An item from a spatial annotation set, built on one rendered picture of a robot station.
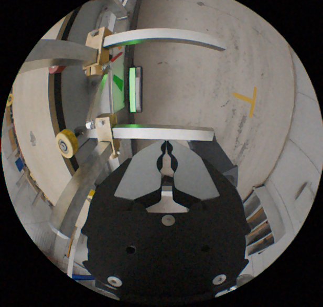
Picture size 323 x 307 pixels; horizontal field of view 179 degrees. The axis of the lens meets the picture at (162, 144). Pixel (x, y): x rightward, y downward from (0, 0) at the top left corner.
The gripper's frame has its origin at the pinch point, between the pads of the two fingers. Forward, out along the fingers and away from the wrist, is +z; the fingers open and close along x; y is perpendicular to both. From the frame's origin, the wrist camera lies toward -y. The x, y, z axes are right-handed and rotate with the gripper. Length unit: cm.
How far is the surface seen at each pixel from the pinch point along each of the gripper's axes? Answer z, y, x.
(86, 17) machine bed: 27, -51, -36
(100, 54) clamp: 12.0, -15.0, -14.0
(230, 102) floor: 99, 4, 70
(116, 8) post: 18.1, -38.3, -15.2
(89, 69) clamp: 11.5, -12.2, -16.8
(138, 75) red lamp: 28.3, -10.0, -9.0
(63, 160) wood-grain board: 8.5, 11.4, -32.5
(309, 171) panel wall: 4, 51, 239
